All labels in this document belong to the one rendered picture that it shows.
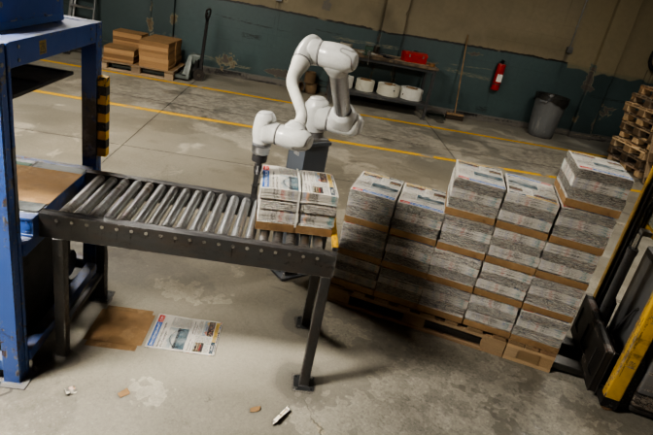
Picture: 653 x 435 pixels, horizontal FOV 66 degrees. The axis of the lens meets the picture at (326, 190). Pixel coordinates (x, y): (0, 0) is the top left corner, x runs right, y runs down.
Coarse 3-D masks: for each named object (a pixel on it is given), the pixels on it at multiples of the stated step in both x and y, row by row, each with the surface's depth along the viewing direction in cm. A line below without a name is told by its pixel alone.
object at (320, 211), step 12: (312, 180) 253; (324, 180) 255; (312, 192) 238; (324, 192) 241; (336, 192) 244; (312, 204) 240; (324, 204) 240; (336, 204) 242; (312, 216) 243; (324, 216) 244; (324, 228) 247
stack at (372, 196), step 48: (384, 192) 310; (432, 192) 324; (384, 240) 312; (480, 240) 296; (528, 240) 288; (336, 288) 333; (384, 288) 323; (432, 288) 314; (480, 288) 305; (528, 288) 297; (480, 336) 315
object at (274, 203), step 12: (264, 168) 255; (276, 168) 258; (288, 168) 262; (264, 180) 242; (276, 180) 244; (288, 180) 248; (264, 192) 235; (276, 192) 236; (288, 192) 236; (264, 204) 238; (276, 204) 239; (288, 204) 239; (264, 216) 241; (276, 216) 241; (288, 216) 242
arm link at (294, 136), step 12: (300, 60) 256; (288, 72) 256; (300, 72) 256; (288, 84) 251; (300, 96) 247; (300, 108) 242; (300, 120) 238; (276, 132) 233; (288, 132) 232; (300, 132) 232; (276, 144) 236; (288, 144) 232; (300, 144) 231; (312, 144) 237
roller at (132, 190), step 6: (132, 186) 262; (138, 186) 266; (126, 192) 255; (132, 192) 258; (120, 198) 248; (126, 198) 250; (132, 198) 258; (114, 204) 243; (120, 204) 243; (126, 204) 249; (114, 210) 237; (120, 210) 241; (108, 216) 231; (114, 216) 234
